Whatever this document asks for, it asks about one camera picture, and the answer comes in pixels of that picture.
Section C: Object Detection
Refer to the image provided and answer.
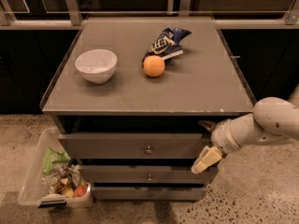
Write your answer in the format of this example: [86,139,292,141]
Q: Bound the clear plastic bin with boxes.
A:
[18,127,93,208]

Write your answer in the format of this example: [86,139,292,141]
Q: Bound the green snack bag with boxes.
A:
[42,147,71,175]

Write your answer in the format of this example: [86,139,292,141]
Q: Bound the grey top drawer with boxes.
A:
[58,133,209,159]

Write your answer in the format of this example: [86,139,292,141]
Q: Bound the grey middle drawer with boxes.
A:
[80,165,218,184]

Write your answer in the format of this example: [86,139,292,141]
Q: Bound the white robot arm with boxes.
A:
[191,85,299,174]

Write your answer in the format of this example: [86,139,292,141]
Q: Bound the red apple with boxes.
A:
[74,185,88,197]

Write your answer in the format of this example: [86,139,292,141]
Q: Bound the white ceramic bowl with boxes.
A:
[75,49,118,84]

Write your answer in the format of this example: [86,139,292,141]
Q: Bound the metal railing frame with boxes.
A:
[1,0,298,25]

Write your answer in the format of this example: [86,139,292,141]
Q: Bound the orange fruit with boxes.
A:
[143,55,165,77]

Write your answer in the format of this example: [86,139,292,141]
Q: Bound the blue chip bag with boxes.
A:
[142,27,191,61]

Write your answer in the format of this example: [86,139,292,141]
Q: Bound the grey drawer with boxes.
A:
[92,187,207,201]
[80,165,218,184]
[58,133,209,159]

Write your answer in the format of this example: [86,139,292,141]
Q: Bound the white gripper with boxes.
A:
[191,119,240,174]

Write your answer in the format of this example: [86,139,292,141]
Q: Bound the grey bottom drawer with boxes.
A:
[92,187,207,201]

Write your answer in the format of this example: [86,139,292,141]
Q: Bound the yellow fruit in bin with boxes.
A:
[61,186,74,198]

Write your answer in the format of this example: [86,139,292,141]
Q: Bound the grey drawer cabinet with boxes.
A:
[41,17,255,188]

